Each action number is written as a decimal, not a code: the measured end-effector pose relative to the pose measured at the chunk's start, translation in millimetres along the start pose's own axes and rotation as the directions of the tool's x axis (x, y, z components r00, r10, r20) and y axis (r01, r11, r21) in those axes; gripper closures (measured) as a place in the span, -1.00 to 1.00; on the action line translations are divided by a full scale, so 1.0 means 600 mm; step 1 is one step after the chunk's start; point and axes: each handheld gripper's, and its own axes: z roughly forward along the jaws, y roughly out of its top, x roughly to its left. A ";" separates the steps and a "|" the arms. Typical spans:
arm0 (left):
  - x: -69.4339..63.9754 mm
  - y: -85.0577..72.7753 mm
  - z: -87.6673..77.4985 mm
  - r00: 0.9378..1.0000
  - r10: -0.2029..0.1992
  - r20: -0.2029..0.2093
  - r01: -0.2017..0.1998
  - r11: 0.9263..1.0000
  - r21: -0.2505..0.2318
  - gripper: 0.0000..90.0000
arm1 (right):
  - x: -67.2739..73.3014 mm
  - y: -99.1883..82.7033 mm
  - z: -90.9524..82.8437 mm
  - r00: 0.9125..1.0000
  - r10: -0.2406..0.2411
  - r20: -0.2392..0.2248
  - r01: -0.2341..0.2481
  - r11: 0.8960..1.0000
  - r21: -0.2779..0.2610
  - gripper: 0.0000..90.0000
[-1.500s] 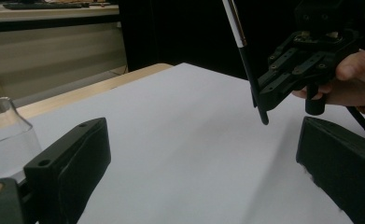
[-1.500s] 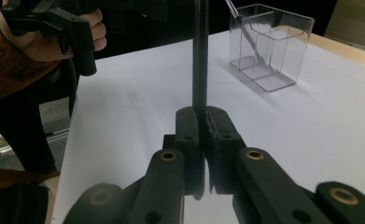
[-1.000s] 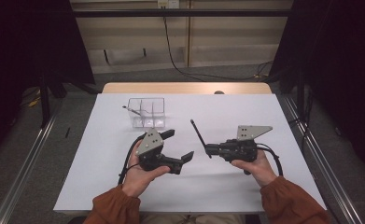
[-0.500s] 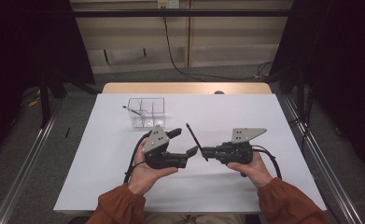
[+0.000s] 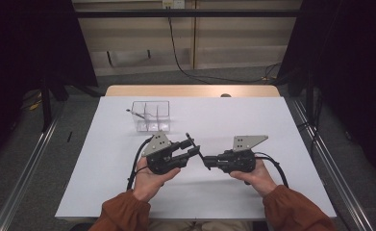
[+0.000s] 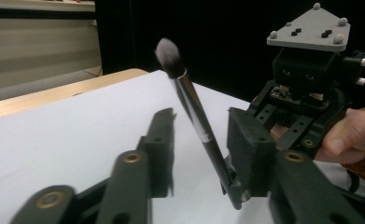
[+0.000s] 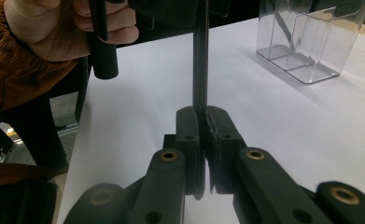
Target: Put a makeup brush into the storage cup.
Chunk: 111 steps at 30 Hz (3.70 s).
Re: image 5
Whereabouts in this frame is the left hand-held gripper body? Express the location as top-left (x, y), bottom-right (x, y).
top-left (140, 130), bottom-right (189, 176)

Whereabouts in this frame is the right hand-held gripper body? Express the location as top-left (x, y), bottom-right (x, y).
top-left (216, 135), bottom-right (269, 175)

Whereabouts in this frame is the clear plastic organizer box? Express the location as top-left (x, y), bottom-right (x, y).
top-left (130, 100), bottom-right (171, 133)

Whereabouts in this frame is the person's right hand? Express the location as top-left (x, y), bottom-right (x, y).
top-left (229, 158), bottom-right (278, 198)

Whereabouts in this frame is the person's left hand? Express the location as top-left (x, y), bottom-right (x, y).
top-left (132, 157), bottom-right (182, 203)

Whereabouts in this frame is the white board sheet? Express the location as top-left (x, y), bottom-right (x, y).
top-left (54, 95), bottom-right (338, 221)

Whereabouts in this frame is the wooden table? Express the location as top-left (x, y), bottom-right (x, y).
top-left (104, 84), bottom-right (281, 98)

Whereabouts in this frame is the black curtain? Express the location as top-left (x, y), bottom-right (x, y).
top-left (0, 0), bottom-right (99, 171)
top-left (276, 0), bottom-right (376, 186)

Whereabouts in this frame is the black horizontal metal bar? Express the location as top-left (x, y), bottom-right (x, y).
top-left (74, 9), bottom-right (303, 18)

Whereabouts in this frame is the left hand-held gripper black cable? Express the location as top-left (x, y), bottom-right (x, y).
top-left (126, 136), bottom-right (155, 193)

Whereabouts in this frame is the hand-held gripper black cable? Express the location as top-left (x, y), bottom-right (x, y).
top-left (254, 151), bottom-right (289, 189)
top-left (126, 136), bottom-right (155, 193)

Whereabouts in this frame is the right hand-held gripper black cable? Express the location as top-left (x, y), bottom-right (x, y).
top-left (254, 151), bottom-right (289, 189)

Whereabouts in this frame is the black wall cable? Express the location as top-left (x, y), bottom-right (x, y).
top-left (167, 15), bottom-right (283, 85)

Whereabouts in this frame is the aluminium floor rail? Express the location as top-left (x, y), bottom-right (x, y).
top-left (286, 97), bottom-right (375, 231)
top-left (0, 102), bottom-right (67, 231)

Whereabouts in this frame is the black metal stand post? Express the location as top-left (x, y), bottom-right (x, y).
top-left (39, 75), bottom-right (54, 133)

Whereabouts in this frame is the white wall socket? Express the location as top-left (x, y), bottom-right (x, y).
top-left (162, 0), bottom-right (186, 10)

